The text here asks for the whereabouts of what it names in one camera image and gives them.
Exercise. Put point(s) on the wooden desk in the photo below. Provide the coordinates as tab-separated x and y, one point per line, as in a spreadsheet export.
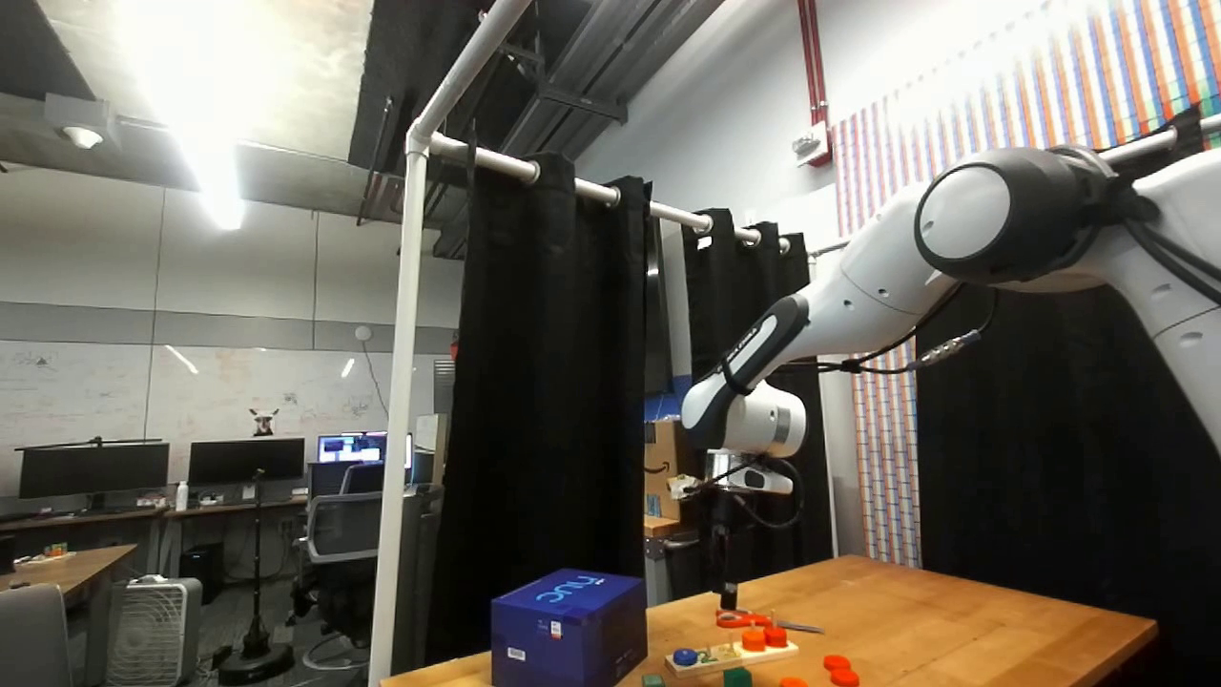
69	564

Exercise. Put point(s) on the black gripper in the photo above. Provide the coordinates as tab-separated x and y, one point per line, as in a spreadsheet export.
728	529

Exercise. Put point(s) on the green cube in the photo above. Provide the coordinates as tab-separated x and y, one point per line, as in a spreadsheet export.
740	676

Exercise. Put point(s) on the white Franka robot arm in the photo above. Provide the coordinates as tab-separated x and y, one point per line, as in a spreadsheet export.
880	279

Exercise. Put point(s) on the red wall pipe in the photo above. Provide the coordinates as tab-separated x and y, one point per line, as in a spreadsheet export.
811	64

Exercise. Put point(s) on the lit computer monitor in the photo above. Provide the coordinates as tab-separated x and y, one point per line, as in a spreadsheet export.
352	447

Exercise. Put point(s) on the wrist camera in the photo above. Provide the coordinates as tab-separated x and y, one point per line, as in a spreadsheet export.
752	481

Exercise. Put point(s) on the grey chair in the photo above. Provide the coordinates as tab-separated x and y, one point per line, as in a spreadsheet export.
31	635

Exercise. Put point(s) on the white pipe frame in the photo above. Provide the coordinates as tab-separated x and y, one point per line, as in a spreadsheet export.
406	382

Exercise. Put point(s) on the mesh office chair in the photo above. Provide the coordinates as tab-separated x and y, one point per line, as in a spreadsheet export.
345	529

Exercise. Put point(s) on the black floor stand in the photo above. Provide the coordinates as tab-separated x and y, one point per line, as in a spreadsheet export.
255	654

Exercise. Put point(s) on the striped wall panel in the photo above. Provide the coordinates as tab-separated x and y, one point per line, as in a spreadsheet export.
891	471

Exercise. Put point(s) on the blue cardboard box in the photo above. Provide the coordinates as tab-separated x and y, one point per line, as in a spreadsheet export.
570	627

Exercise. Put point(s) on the long office desk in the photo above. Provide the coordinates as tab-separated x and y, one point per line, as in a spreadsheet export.
156	514

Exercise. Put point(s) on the fluorescent ceiling light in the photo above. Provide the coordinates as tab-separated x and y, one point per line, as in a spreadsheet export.
194	99

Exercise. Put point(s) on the black trash bin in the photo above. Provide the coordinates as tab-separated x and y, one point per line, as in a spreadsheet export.
672	560

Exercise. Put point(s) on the teal cube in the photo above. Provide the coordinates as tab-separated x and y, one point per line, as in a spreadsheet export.
656	679

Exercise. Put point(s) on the metal curtain rod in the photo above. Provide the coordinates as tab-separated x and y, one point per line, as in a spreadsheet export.
509	160
1139	144

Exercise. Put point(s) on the black curtain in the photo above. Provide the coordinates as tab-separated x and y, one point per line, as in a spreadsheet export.
1072	458
548	407
766	279

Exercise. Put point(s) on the black computer monitor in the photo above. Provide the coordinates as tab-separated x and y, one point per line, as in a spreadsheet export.
245	458
95	468

